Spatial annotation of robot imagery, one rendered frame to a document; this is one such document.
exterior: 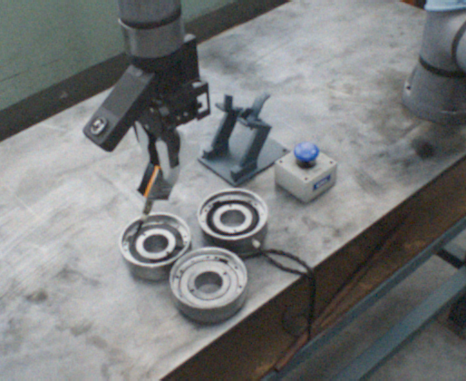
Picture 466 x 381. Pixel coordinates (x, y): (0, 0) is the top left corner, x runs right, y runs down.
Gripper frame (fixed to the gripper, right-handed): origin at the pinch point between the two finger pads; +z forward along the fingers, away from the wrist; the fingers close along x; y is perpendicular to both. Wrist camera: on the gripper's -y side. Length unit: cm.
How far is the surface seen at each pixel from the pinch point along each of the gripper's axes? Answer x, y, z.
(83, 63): 155, 63, 79
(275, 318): -8.5, 13.7, 38.2
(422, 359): -15, 60, 93
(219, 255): -9.9, 1.7, 10.1
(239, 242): -10.1, 5.3, 10.0
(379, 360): -16, 38, 69
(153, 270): -5.8, -7.0, 10.1
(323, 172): -8.9, 23.8, 8.8
